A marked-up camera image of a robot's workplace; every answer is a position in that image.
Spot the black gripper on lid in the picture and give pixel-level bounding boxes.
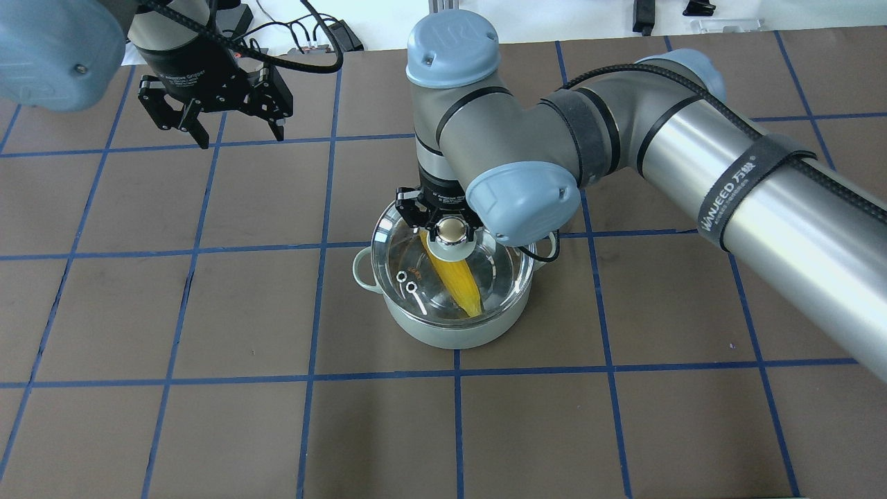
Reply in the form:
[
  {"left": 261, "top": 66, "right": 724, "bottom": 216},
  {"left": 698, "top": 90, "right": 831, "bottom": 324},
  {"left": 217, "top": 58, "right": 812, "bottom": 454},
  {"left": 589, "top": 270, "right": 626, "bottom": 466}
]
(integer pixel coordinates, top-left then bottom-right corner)
[{"left": 395, "top": 182, "right": 484, "bottom": 240}]

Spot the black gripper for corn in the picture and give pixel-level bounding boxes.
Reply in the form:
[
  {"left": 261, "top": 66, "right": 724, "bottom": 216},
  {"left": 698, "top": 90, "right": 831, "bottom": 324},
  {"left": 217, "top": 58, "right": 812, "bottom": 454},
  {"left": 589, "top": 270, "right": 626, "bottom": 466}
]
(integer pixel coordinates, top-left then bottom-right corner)
[{"left": 137, "top": 42, "right": 292, "bottom": 150}]

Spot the yellow corn cob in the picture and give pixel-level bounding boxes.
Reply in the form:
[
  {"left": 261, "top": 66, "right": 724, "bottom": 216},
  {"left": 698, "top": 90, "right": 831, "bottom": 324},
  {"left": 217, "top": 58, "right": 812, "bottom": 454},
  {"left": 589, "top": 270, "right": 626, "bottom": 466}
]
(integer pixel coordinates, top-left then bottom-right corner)
[{"left": 419, "top": 229, "right": 482, "bottom": 317}]

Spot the glass pot lid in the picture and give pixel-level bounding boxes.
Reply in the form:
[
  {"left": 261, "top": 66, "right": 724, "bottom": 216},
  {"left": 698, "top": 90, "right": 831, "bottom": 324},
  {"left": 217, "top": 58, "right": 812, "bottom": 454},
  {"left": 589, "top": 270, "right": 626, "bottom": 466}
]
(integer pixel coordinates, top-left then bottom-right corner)
[{"left": 364, "top": 203, "right": 536, "bottom": 328}]

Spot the pale green cooking pot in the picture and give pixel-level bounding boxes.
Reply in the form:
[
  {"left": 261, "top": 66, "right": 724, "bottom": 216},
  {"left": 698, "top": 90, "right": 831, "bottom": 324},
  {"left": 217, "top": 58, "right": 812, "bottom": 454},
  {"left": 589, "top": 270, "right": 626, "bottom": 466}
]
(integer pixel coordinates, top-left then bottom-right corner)
[{"left": 352, "top": 202, "right": 560, "bottom": 350}]

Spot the black power adapter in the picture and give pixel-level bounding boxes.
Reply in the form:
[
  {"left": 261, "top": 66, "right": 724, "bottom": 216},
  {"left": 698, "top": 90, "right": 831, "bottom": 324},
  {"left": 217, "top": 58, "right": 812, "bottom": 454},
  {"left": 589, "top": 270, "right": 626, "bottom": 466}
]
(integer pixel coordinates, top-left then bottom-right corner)
[{"left": 327, "top": 20, "right": 365, "bottom": 53}]

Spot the brown paper table mat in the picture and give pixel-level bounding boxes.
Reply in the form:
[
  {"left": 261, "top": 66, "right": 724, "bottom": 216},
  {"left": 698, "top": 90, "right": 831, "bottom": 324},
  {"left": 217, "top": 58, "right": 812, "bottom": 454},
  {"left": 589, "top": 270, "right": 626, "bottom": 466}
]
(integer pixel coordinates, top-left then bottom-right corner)
[{"left": 0, "top": 28, "right": 887, "bottom": 499}]

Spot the clear plastic holder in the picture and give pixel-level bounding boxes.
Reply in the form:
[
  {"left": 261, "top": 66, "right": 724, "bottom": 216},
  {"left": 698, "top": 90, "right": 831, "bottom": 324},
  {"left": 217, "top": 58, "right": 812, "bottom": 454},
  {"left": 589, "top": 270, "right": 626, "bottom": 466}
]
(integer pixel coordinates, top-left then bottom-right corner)
[{"left": 690, "top": 18, "right": 764, "bottom": 35}]

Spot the black velcro strap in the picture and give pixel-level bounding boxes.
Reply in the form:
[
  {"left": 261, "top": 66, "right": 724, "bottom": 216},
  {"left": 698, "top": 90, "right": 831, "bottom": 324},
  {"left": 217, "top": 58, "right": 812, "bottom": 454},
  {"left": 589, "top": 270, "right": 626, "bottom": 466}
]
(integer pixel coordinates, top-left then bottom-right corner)
[{"left": 696, "top": 135, "right": 818, "bottom": 252}]

